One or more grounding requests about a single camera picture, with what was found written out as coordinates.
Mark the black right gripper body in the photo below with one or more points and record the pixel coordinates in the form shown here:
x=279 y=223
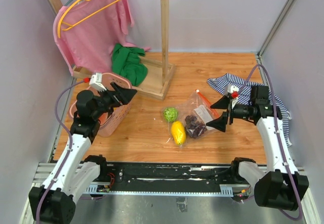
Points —
x=240 y=111

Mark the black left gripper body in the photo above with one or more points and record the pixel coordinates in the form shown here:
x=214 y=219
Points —
x=105 y=101

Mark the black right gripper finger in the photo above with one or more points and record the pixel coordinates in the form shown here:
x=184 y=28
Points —
x=221 y=103
x=219 y=123

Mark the dark purple fake grapes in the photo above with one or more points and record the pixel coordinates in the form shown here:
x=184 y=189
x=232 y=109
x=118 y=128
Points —
x=193 y=127

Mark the clear zip top bag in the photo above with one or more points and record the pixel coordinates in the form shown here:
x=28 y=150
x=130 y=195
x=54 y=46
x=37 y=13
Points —
x=197 y=104

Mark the yellow fake lemon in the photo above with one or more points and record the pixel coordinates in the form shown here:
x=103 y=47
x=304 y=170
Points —
x=178 y=133

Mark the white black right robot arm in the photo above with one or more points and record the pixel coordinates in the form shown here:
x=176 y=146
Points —
x=280 y=186

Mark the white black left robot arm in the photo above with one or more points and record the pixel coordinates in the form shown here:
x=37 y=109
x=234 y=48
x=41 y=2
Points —
x=56 y=199

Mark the green fake round fruit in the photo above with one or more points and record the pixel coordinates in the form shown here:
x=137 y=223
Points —
x=170 y=114

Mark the pink plastic basket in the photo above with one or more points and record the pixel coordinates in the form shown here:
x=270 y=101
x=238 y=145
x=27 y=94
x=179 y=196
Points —
x=116 y=112

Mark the green cloth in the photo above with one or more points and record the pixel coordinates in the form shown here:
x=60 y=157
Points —
x=126 y=62

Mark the wooden clothes rack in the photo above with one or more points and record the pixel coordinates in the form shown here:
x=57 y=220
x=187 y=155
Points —
x=160 y=74

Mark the pink shirt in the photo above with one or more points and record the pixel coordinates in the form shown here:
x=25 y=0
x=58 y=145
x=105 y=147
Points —
x=90 y=45

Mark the yellow clothes hanger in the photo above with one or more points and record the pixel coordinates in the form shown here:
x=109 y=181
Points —
x=80 y=11

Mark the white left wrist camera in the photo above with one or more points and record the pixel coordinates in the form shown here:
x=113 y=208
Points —
x=96 y=82

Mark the aluminium frame post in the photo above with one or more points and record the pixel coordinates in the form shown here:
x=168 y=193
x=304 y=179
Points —
x=277 y=24

